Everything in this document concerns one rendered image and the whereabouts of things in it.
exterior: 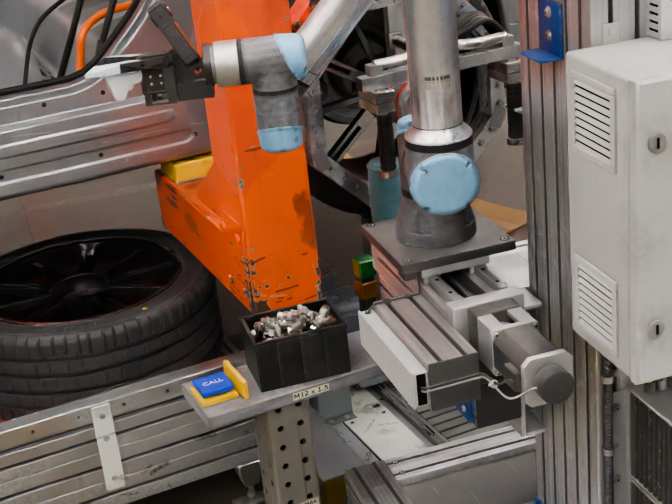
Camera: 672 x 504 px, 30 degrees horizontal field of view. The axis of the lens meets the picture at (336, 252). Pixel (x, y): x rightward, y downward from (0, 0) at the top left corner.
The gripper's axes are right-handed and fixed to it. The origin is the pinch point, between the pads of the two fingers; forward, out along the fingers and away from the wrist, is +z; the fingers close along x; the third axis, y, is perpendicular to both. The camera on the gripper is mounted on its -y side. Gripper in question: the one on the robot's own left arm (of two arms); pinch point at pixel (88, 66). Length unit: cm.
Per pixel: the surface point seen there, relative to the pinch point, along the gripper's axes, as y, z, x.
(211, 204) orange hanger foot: 43, -11, 80
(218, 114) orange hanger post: 19, -17, 56
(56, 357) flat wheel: 70, 27, 62
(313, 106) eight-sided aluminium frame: 24, -37, 86
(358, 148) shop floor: 81, -59, 322
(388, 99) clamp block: 22, -54, 68
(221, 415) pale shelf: 76, -11, 30
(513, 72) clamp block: 21, -84, 80
